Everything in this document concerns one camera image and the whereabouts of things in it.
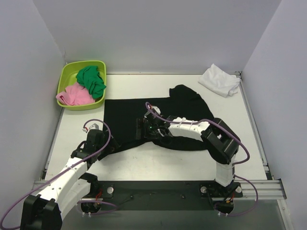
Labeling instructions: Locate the black t-shirt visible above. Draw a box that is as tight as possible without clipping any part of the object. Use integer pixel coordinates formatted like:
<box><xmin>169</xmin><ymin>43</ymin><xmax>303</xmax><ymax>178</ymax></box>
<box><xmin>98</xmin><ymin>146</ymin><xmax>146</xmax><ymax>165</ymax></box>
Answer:
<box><xmin>97</xmin><ymin>84</ymin><xmax>215</xmax><ymax>161</ymax></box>

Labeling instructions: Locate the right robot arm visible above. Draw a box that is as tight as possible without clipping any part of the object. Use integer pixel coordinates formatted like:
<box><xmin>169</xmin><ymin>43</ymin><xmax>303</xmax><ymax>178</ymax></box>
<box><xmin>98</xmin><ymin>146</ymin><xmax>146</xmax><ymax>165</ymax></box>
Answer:
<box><xmin>136</xmin><ymin>113</ymin><xmax>239</xmax><ymax>187</ymax></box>

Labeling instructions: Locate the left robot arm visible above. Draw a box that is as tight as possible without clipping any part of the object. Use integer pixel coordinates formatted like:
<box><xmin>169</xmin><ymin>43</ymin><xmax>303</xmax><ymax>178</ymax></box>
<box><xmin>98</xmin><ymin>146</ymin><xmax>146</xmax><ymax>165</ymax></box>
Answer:
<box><xmin>20</xmin><ymin>129</ymin><xmax>113</xmax><ymax>230</ymax></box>

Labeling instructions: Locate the pink t-shirt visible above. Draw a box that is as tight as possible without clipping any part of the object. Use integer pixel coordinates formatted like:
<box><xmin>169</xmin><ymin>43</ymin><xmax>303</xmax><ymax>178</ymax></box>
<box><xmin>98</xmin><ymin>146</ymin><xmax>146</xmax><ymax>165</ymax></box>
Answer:
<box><xmin>56</xmin><ymin>82</ymin><xmax>95</xmax><ymax>106</ymax></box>

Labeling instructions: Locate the green t-shirt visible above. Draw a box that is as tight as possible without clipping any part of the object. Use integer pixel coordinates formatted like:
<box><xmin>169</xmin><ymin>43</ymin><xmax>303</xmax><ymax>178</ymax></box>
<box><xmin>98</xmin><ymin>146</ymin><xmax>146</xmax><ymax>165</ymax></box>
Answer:
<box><xmin>76</xmin><ymin>66</ymin><xmax>106</xmax><ymax>99</ymax></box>

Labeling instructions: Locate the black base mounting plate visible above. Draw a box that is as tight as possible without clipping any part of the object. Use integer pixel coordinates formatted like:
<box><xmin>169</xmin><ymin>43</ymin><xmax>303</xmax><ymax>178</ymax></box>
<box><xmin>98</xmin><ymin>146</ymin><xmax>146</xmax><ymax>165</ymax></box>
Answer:
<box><xmin>89</xmin><ymin>181</ymin><xmax>243</xmax><ymax>211</ymax></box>

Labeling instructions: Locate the white folded t-shirt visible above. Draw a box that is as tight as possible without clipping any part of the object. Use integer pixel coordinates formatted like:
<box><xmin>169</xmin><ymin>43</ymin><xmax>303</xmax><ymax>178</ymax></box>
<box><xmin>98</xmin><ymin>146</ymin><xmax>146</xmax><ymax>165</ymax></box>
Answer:
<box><xmin>198</xmin><ymin>64</ymin><xmax>241</xmax><ymax>98</ymax></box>

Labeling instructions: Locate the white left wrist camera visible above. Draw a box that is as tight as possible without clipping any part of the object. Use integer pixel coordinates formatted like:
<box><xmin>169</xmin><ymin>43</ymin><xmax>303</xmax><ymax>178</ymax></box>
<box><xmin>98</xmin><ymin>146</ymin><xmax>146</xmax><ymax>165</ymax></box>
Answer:
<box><xmin>83</xmin><ymin>123</ymin><xmax>99</xmax><ymax>133</ymax></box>

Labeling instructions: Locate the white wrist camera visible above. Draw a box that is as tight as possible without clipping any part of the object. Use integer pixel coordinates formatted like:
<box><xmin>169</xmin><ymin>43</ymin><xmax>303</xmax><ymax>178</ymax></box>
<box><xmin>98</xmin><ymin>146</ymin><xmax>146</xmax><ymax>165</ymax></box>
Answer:
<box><xmin>83</xmin><ymin>123</ymin><xmax>99</xmax><ymax>133</ymax></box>
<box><xmin>144</xmin><ymin>105</ymin><xmax>161</xmax><ymax>118</ymax></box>

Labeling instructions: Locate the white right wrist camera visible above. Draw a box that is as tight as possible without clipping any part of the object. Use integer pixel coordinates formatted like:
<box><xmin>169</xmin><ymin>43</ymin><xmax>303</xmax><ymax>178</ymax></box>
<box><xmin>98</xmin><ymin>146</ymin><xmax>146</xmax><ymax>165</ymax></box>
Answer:
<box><xmin>144</xmin><ymin>105</ymin><xmax>161</xmax><ymax>118</ymax></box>

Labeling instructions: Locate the aluminium frame rail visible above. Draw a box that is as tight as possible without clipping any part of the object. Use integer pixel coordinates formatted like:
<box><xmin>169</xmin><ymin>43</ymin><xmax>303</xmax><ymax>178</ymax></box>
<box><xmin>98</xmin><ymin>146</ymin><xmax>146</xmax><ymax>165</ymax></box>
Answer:
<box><xmin>36</xmin><ymin>180</ymin><xmax>286</xmax><ymax>200</ymax></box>

